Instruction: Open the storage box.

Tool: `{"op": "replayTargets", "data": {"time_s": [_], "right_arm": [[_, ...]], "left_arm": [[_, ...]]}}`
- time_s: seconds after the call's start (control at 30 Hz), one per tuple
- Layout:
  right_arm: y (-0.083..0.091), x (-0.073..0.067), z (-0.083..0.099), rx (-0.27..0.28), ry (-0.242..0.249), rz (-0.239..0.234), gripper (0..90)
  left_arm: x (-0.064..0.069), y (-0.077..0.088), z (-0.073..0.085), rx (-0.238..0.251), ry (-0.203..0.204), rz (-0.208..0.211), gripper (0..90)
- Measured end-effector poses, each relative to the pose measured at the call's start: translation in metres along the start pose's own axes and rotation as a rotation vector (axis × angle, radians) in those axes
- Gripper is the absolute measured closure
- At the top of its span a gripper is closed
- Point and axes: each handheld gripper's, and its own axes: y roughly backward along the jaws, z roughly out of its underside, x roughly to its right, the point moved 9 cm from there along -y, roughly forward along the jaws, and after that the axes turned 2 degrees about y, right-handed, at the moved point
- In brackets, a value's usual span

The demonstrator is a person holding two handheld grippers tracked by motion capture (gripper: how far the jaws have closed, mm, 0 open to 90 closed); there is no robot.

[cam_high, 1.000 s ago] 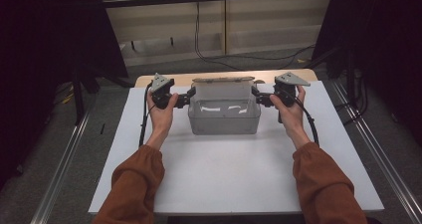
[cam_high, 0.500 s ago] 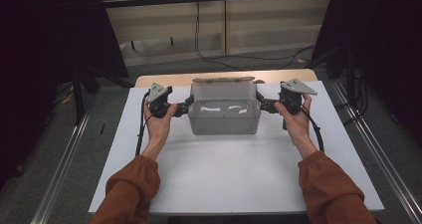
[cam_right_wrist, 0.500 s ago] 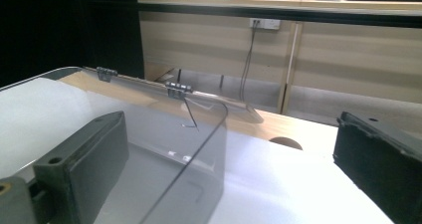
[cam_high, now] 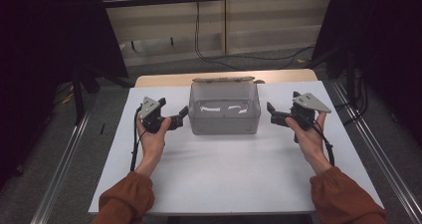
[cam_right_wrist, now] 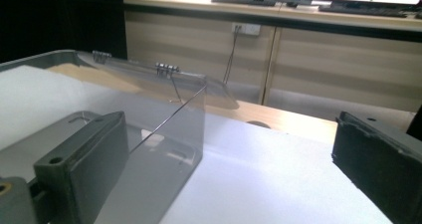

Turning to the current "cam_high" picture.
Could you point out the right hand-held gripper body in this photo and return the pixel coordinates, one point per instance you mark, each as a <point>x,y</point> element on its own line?
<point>303,116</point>

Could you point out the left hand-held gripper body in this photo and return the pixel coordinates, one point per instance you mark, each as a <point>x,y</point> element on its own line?
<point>152,117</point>

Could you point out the clear grey plastic storage box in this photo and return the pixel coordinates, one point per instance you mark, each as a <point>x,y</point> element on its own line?
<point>224,124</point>

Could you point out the clear plastic box lid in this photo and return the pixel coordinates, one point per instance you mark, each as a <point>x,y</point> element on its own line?
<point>224,79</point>

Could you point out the person's left hand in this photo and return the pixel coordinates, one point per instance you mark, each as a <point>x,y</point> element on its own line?
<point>153,142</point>

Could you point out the person's right hand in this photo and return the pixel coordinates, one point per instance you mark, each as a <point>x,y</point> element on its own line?
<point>310,141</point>

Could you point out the light wooden table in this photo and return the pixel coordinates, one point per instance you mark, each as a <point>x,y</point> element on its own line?
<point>285,75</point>

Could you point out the black metal stand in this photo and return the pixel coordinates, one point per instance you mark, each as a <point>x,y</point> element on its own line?
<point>78,98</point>

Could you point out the white board table cover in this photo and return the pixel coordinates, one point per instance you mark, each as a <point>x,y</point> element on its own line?
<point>232,177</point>

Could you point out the yellow floor tape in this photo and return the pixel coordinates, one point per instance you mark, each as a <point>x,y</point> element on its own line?
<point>68,98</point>

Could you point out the black curtain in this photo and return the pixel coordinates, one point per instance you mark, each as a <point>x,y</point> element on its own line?
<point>381,35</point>
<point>49,51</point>

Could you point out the aluminium floor rail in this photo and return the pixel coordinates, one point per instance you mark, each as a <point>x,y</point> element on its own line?
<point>63,171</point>
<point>381,154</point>

